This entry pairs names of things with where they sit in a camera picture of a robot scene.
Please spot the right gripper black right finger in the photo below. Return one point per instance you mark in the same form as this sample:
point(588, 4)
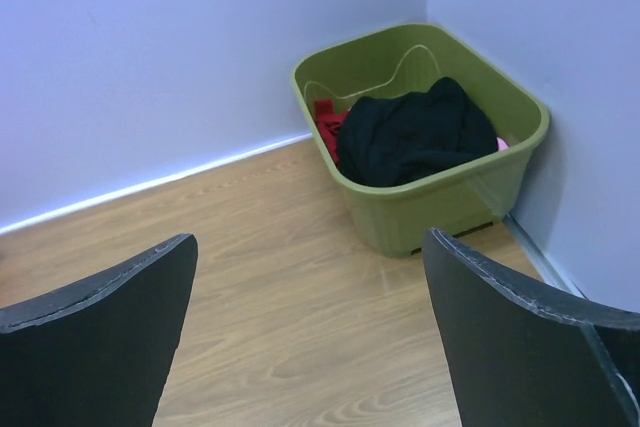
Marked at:
point(523, 353)

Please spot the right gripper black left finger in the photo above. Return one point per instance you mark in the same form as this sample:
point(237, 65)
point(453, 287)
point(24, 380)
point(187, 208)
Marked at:
point(98, 351)

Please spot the olive green plastic bin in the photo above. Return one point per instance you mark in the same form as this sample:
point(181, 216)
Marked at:
point(411, 57)

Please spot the pink garment in bin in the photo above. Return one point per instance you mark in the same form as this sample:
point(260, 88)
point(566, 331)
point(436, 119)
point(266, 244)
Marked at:
point(502, 144)

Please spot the black t shirt in bin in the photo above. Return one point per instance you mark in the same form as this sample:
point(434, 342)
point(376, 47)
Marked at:
point(391, 142)

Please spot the red garment in bin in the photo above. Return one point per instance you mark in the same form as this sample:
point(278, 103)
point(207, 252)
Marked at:
point(329, 122)

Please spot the aluminium frame rails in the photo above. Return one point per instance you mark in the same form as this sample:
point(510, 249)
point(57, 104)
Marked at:
point(549, 273)

